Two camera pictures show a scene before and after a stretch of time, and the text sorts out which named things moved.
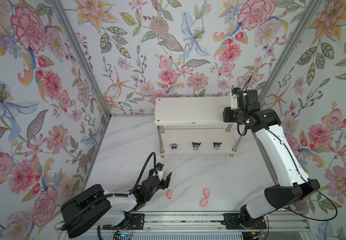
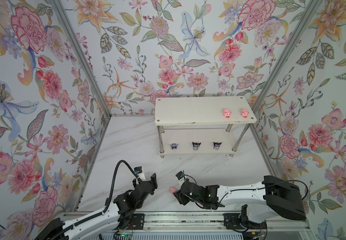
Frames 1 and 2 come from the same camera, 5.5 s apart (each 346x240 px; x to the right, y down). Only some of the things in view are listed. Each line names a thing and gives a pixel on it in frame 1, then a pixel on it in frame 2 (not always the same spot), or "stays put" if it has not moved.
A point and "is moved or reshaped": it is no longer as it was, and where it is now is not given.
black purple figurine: (174, 146) stays put
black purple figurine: (216, 145) stays put
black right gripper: (228, 114) → (186, 192)
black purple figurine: (196, 146) stays put
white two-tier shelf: (194, 125) stays put
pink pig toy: (169, 194) is moved or reshaped
